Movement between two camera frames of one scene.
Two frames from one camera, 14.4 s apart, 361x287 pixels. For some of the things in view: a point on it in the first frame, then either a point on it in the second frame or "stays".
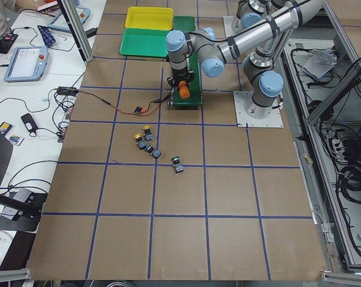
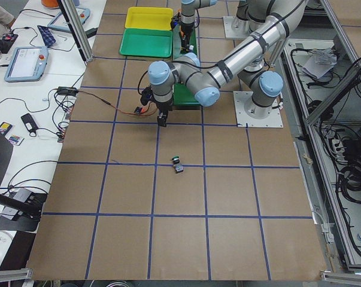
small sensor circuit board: x=137 y=110 stays
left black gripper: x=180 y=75 → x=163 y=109
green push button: x=178 y=167 stays
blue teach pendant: x=27 y=64 stays
